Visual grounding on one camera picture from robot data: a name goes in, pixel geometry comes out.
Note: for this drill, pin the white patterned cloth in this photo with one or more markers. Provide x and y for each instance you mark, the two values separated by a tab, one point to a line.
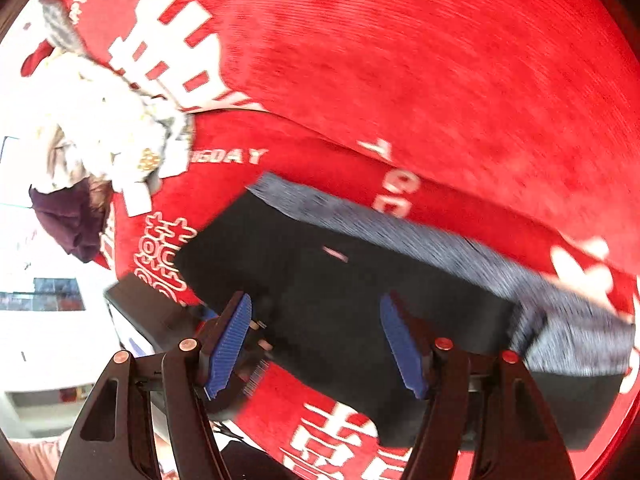
100	125

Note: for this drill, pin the grey cloth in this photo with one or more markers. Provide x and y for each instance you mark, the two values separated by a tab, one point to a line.
62	25

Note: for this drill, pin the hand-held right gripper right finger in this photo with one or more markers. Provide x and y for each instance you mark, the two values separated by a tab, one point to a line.
402	345

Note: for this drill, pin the red printed blanket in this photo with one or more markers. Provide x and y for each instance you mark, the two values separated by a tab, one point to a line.
300	172

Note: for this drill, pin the black pants with patterned stripe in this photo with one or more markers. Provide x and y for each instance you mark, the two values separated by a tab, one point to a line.
325	285

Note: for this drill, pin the person's left forearm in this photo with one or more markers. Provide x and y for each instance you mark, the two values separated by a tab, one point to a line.
35	457

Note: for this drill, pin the red printed folded quilt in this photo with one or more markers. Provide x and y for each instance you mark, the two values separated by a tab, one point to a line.
400	50

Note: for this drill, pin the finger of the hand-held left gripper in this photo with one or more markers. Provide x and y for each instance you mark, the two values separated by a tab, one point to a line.
252	357

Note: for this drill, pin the dark purple cloth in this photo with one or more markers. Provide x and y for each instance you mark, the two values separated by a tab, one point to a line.
65	220

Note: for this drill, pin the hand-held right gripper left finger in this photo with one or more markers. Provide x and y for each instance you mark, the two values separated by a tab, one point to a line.
227	345

